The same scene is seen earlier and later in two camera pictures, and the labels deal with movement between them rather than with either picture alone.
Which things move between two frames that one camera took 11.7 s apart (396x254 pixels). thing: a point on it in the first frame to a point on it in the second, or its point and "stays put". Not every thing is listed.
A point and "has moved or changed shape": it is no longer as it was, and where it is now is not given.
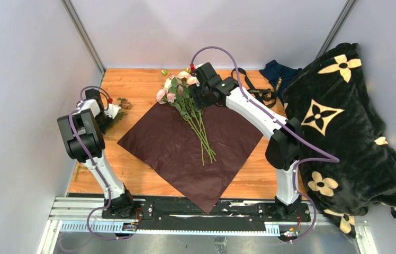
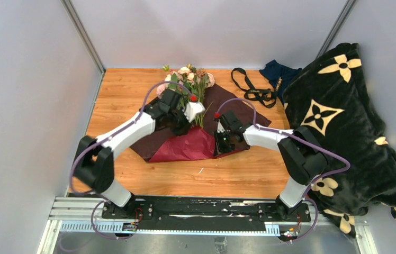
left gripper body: x=104 y=121 to x=179 y=123
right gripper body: x=200 y=96 to x=225 y=143
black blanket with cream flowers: x=332 y=100 stays put
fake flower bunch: x=176 y=92 has moved or changed shape
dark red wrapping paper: x=168 y=143 has moved or changed shape
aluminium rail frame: x=84 y=216 stays put
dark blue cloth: x=273 y=71 stays put
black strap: x=268 y=97 stays put
